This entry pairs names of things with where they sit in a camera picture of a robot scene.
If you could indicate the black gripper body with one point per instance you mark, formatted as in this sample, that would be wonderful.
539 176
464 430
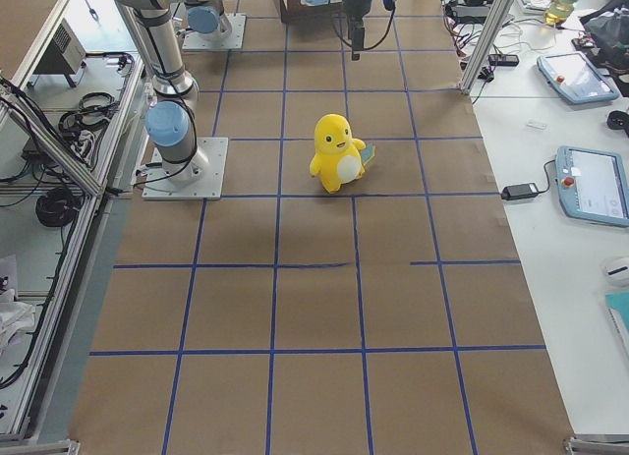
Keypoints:
355 7

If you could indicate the dark wooden drawer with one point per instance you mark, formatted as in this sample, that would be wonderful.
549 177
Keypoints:
290 11

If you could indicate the yellow plush toy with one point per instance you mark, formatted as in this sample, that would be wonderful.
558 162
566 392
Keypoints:
339 158

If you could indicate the black power adapter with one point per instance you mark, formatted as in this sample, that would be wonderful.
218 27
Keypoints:
520 191

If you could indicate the blue teach pendant far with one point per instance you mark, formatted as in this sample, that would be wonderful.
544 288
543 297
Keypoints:
576 79

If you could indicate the blue teach pendant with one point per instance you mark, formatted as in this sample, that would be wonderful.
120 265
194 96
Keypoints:
576 79
592 185

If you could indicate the blue teach pendant near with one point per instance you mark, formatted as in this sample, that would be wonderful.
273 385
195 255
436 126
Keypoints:
592 185

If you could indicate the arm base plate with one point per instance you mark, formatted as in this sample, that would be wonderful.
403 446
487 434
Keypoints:
229 36
201 179

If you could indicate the aluminium side frame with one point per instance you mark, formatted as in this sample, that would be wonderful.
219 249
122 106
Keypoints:
49 194

